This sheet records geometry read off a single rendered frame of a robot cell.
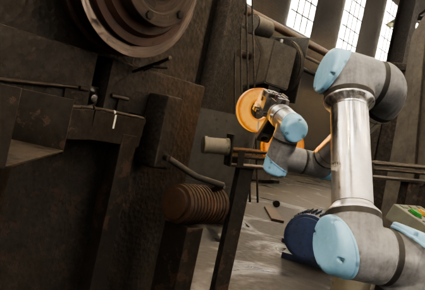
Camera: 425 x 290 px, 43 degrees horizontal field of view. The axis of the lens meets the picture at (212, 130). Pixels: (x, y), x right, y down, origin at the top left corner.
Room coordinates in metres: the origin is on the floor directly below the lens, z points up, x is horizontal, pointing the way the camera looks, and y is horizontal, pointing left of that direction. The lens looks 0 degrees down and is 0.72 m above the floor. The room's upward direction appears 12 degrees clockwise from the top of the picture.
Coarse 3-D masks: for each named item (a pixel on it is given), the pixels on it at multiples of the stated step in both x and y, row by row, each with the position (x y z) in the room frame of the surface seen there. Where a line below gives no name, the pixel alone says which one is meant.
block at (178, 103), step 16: (160, 96) 1.74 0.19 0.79; (160, 112) 1.73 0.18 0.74; (176, 112) 1.75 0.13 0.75; (144, 128) 1.76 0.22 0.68; (160, 128) 1.72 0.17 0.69; (176, 128) 1.76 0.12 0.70; (144, 144) 1.75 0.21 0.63; (160, 144) 1.72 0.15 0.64; (144, 160) 1.74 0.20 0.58; (160, 160) 1.73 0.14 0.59
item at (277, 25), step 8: (248, 8) 10.55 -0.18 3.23; (248, 16) 10.77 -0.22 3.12; (264, 16) 11.01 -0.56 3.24; (280, 24) 11.53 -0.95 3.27; (280, 32) 11.62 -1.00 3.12; (288, 32) 11.76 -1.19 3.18; (312, 48) 12.69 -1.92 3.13; (320, 48) 12.89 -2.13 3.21; (304, 72) 13.45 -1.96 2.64; (312, 72) 13.64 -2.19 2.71
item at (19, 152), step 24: (0, 96) 0.89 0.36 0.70; (24, 96) 1.15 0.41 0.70; (48, 96) 1.15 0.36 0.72; (0, 120) 0.89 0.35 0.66; (24, 120) 1.15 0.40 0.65; (48, 120) 1.15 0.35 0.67; (0, 144) 0.89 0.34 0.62; (24, 144) 1.12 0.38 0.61; (48, 144) 1.15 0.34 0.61; (0, 168) 1.03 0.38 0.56; (0, 192) 1.05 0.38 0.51; (0, 216) 1.07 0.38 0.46
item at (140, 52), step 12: (72, 0) 1.46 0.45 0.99; (84, 0) 1.42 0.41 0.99; (84, 12) 1.43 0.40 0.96; (96, 12) 1.46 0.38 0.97; (192, 12) 1.74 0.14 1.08; (84, 24) 1.49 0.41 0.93; (96, 24) 1.47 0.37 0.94; (96, 36) 1.52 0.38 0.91; (108, 36) 1.50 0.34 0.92; (180, 36) 1.72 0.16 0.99; (108, 48) 1.58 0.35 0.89; (120, 48) 1.54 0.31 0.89; (132, 48) 1.58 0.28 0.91; (144, 48) 1.61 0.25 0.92; (156, 48) 1.65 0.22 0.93; (168, 48) 1.69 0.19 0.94
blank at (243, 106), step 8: (256, 88) 1.82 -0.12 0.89; (264, 88) 1.83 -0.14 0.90; (240, 96) 1.83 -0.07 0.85; (248, 96) 1.81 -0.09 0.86; (256, 96) 1.82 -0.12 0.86; (240, 104) 1.81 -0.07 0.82; (248, 104) 1.81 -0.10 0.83; (240, 112) 1.81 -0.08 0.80; (248, 112) 1.81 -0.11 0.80; (240, 120) 1.81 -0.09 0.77; (248, 120) 1.82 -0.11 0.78; (256, 120) 1.82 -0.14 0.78; (248, 128) 1.82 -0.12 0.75; (256, 128) 1.82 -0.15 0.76
